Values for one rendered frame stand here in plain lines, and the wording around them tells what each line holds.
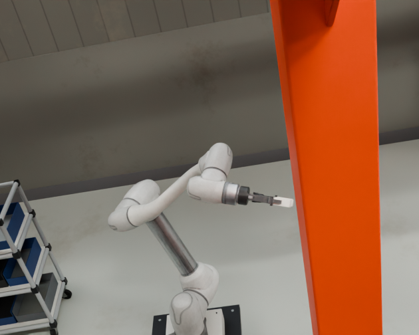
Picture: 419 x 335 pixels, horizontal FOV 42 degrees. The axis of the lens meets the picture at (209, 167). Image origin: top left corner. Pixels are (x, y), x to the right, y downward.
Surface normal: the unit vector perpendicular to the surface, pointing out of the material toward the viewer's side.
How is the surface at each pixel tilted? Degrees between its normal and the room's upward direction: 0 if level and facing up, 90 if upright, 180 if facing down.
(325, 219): 90
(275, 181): 0
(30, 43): 90
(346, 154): 90
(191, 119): 90
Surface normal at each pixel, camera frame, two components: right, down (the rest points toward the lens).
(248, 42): 0.00, 0.56
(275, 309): -0.18, -0.81
